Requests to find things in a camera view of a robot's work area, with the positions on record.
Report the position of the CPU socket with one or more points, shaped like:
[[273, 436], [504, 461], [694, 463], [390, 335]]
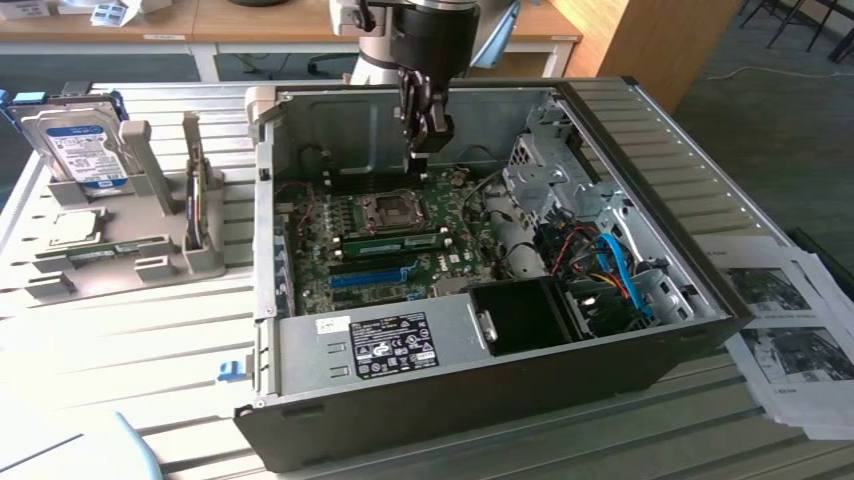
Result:
[[391, 214]]

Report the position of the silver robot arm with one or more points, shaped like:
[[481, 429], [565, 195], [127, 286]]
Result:
[[373, 55]]

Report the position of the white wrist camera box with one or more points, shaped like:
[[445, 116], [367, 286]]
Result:
[[346, 17]]

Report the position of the white papers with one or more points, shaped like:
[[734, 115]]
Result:
[[107, 11]]

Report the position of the hard disk with blue label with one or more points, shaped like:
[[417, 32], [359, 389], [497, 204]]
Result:
[[81, 145]]

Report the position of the blue plastic clip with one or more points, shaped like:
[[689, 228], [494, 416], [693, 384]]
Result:
[[233, 372]]

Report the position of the silver CPU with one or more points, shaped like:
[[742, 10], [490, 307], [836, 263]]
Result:
[[79, 227]]

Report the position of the graphics card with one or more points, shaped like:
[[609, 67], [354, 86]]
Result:
[[195, 200]]

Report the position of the wooden cabinet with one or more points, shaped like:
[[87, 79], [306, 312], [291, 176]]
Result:
[[641, 45]]

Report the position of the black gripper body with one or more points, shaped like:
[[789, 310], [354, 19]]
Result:
[[434, 35]]

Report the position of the black RAM slot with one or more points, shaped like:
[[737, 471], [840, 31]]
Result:
[[374, 181]]

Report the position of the green motherboard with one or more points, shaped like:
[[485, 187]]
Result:
[[394, 250]]

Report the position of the stack of printed papers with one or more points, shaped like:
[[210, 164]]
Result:
[[788, 330]]

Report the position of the green RAM stick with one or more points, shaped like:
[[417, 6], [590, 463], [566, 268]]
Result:
[[114, 251], [393, 245]]

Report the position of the open black PC case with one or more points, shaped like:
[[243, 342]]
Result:
[[508, 360]]

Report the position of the black chair legs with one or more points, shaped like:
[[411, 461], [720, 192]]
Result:
[[801, 25]]

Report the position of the blue expansion slot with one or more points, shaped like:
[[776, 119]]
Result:
[[369, 279]]

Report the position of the wooden desk with white frame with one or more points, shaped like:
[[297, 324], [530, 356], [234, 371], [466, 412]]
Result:
[[201, 30]]

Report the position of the blue office chair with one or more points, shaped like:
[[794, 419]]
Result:
[[497, 35]]

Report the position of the grey power supply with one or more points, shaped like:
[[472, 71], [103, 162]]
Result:
[[374, 345]]

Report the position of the black expansion slot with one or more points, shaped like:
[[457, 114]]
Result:
[[374, 267]]

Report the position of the grey parts rack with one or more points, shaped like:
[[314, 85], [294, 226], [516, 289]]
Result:
[[127, 235]]

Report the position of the black fan shroud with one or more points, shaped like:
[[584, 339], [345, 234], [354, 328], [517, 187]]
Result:
[[521, 315]]

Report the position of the blue disk caddy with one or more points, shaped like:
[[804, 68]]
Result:
[[27, 96]]

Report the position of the metal disk bay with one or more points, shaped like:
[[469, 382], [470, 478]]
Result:
[[561, 185]]

